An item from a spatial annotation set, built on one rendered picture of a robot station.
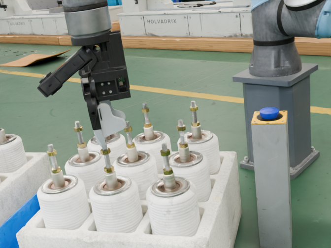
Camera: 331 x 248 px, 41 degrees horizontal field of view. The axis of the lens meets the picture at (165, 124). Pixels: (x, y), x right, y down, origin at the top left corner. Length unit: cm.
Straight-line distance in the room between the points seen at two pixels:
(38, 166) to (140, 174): 42
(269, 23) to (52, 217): 76
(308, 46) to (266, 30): 153
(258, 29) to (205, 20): 197
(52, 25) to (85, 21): 389
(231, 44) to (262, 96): 177
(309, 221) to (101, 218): 54
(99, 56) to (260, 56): 63
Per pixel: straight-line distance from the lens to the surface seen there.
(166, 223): 83
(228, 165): 106
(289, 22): 123
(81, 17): 76
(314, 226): 117
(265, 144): 95
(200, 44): 322
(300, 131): 138
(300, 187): 132
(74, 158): 104
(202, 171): 92
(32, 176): 127
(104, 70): 79
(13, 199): 121
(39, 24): 484
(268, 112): 94
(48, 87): 81
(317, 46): 278
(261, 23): 129
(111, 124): 81
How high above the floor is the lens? 65
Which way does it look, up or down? 20 degrees down
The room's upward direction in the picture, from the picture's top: 8 degrees counter-clockwise
